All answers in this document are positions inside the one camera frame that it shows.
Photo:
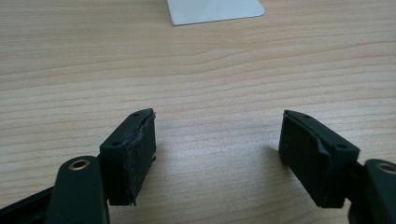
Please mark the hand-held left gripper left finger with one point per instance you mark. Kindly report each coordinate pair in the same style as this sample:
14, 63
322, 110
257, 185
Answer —
130, 161

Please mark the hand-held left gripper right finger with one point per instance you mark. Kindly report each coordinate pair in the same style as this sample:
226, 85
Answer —
314, 165

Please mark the white expandable metal book rack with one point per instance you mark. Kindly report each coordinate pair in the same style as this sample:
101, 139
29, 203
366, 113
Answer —
214, 11

